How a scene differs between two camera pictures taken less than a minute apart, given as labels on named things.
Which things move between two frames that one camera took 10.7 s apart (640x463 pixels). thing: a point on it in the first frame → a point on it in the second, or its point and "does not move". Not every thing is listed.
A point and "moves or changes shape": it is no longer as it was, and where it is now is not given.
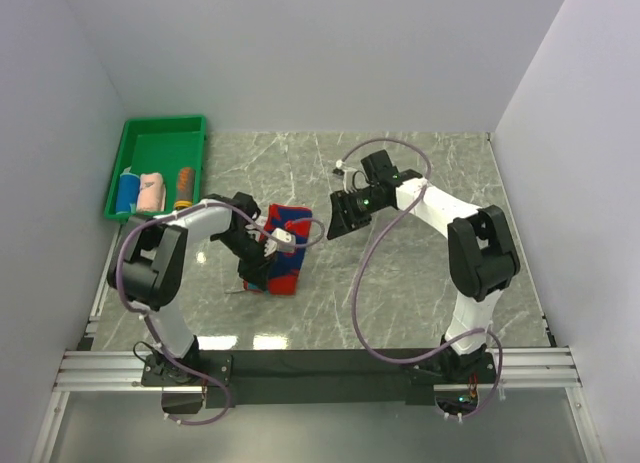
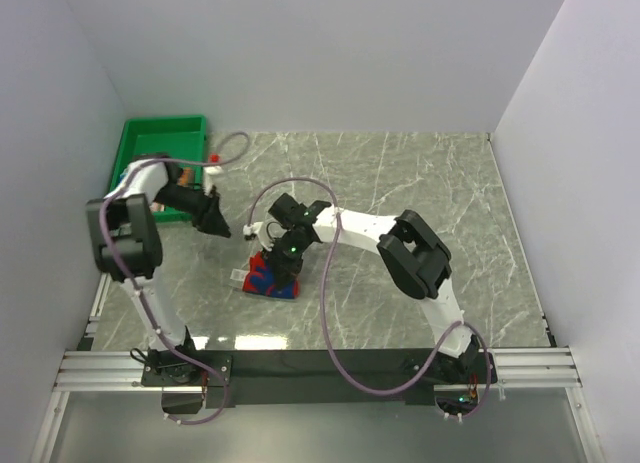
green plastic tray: (161, 145) does not move
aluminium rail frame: (538, 369) does not move
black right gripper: (345, 223) → (284, 270)
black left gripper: (256, 271) → (209, 217)
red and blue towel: (282, 268) moves or changes shape
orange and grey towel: (185, 187) does not move
